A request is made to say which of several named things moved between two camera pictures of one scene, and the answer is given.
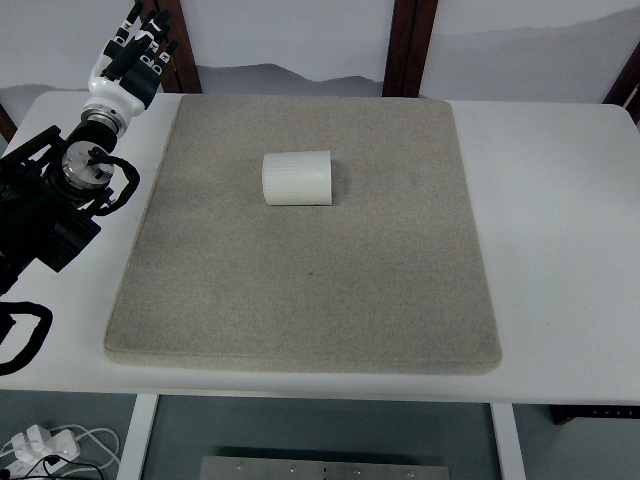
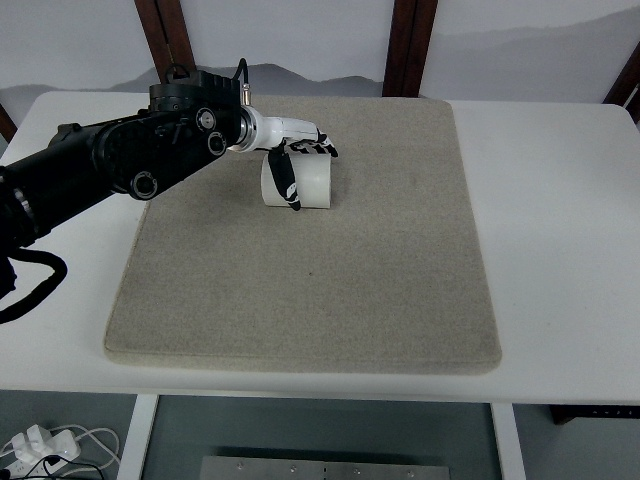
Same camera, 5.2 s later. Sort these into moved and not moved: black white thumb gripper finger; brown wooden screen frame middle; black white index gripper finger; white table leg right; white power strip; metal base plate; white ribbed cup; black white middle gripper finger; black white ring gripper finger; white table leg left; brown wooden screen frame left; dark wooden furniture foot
Moved: black white ring gripper finger; black white middle gripper finger; black white index gripper finger; black white thumb gripper finger
Not moved: white table leg right; metal base plate; brown wooden screen frame left; white ribbed cup; white table leg left; white power strip; brown wooden screen frame middle; dark wooden furniture foot
